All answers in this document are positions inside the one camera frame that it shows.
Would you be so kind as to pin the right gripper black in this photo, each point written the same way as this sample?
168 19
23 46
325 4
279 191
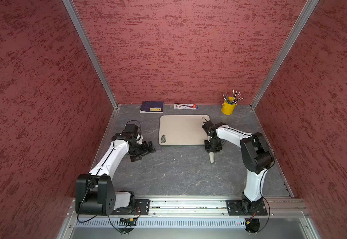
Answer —
209 149

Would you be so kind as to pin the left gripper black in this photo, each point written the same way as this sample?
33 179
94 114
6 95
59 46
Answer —
145 150

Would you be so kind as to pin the knife with cream handle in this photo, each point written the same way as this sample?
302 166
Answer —
211 157

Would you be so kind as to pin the beige cutting board green rim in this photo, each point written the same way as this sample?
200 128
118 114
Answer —
182 130

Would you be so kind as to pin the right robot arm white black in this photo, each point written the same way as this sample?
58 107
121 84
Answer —
257 159

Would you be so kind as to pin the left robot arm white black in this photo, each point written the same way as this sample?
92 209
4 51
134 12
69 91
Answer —
95 193

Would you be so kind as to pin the yellow pencil cup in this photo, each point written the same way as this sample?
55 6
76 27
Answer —
228 106

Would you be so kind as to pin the dark blue notebook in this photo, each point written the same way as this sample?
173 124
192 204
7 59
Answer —
152 107

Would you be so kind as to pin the white red blue box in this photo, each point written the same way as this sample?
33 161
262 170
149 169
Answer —
185 107

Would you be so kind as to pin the bundle of pencils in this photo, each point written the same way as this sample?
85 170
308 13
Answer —
235 94

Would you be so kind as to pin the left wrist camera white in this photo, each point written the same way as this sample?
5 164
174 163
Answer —
139 139

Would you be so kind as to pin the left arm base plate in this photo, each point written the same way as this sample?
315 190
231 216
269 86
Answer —
138 208

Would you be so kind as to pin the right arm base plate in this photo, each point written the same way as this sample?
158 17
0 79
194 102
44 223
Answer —
246 208

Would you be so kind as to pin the aluminium front rail frame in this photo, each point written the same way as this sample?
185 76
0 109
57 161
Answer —
196 217

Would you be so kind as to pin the left corner aluminium post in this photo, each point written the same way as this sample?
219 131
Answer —
77 22

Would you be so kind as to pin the corner aluminium post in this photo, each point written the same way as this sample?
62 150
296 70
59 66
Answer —
77 22
297 28

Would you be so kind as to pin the right corner aluminium post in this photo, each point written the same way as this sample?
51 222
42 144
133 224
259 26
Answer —
297 28

